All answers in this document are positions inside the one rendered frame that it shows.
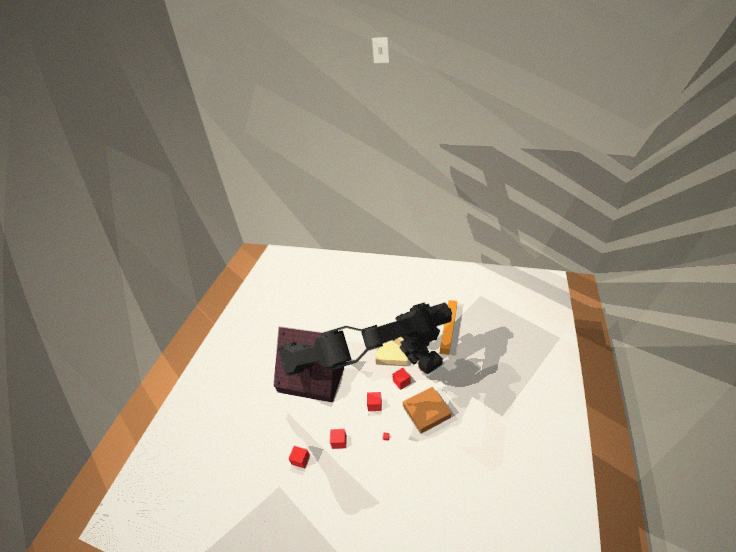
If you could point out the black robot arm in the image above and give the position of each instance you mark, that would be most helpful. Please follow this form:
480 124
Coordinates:
331 349

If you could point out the orange long flat board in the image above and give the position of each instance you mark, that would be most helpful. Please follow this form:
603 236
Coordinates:
448 330

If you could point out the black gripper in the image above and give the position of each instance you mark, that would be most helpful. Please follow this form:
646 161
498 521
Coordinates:
415 350

